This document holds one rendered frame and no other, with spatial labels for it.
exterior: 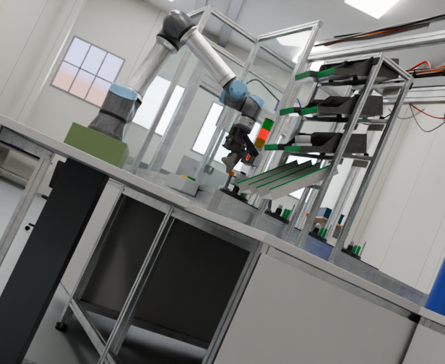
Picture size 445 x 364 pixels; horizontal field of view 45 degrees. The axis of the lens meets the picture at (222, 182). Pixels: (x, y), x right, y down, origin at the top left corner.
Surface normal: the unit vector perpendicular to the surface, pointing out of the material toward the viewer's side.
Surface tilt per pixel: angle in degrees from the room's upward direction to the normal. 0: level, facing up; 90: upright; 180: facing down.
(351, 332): 90
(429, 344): 90
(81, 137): 90
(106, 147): 90
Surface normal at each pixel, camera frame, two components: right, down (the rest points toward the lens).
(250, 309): 0.45, 0.11
